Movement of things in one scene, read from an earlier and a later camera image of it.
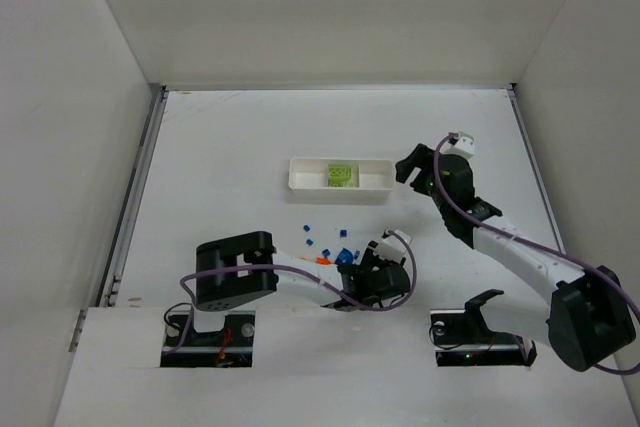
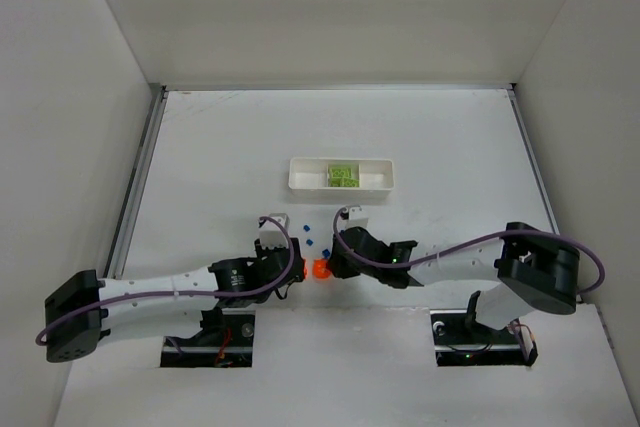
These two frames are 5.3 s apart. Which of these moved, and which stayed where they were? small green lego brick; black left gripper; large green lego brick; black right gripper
Moved: black right gripper; black left gripper
Stayed: large green lego brick; small green lego brick
